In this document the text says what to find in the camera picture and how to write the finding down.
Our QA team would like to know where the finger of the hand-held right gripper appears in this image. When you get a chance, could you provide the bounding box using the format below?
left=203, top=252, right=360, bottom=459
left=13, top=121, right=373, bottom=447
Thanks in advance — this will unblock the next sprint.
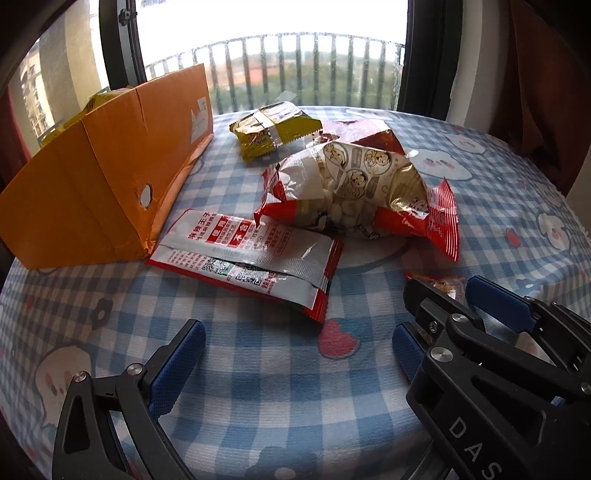
left=465, top=276, right=591, bottom=370
left=403, top=276, right=488, bottom=352

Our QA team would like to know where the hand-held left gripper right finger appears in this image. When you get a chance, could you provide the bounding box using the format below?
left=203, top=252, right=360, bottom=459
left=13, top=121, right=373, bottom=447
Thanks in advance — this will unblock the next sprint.
left=392, top=322, right=428, bottom=384

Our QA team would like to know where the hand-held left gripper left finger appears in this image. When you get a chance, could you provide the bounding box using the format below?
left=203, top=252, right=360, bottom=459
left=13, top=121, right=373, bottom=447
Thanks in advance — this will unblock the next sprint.
left=52, top=318, right=207, bottom=480

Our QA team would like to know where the small clear candy packet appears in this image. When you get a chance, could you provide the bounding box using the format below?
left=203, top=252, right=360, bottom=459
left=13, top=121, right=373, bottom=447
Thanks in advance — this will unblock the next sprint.
left=405, top=271, right=467, bottom=301

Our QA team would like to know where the white and red snack packet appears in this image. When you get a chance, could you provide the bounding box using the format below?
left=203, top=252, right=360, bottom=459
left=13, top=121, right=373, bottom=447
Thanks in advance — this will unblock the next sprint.
left=145, top=209, right=345, bottom=324

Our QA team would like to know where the red gold peanut packet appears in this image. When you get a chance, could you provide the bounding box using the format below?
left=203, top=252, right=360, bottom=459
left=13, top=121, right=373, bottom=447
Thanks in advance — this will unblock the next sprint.
left=253, top=141, right=462, bottom=263

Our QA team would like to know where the orange cardboard box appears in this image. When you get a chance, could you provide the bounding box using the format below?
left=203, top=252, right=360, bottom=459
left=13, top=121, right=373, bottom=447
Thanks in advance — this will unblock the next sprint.
left=0, top=63, right=215, bottom=271

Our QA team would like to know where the olive yellow snack packet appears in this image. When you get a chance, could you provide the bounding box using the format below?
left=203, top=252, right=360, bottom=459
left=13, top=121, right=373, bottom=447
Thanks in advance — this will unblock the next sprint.
left=229, top=102, right=322, bottom=161

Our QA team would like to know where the yellow packet with black lettering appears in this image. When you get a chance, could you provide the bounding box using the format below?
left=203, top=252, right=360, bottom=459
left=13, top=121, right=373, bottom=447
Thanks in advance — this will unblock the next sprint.
left=69, top=89, right=134, bottom=127

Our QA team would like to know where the blue checked tablecloth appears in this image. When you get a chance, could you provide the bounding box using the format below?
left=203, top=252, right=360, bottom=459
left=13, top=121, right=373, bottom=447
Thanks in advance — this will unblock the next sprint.
left=0, top=105, right=591, bottom=480

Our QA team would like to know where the beige apartment building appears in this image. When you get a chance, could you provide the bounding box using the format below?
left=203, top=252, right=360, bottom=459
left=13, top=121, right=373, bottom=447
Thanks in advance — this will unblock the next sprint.
left=18, top=51, right=51, bottom=139

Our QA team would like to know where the grey balcony railing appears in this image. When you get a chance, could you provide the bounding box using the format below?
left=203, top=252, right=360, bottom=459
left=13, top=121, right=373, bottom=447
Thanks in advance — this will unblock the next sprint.
left=143, top=33, right=407, bottom=114

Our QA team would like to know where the black window frame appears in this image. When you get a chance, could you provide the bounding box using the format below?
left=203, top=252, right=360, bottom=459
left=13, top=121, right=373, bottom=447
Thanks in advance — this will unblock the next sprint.
left=99, top=0, right=462, bottom=121

